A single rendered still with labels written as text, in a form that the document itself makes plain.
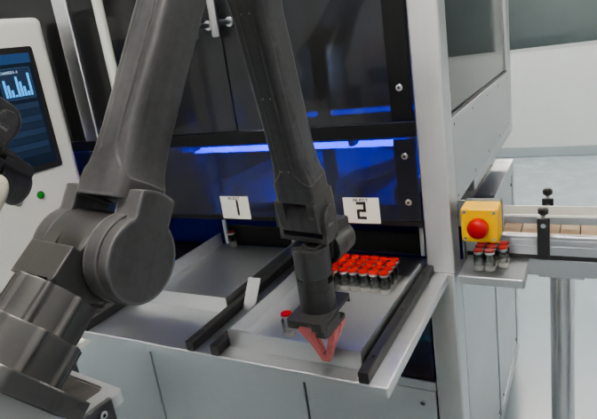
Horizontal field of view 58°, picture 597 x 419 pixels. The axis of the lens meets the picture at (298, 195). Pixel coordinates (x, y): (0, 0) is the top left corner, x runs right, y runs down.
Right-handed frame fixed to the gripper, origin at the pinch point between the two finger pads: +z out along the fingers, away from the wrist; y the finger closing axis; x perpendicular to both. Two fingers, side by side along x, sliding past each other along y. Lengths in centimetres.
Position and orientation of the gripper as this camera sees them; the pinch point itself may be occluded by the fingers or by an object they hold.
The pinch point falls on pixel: (326, 356)
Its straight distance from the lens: 90.2
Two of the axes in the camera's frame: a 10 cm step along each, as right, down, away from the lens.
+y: 4.6, -3.2, 8.3
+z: 1.4, 9.5, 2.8
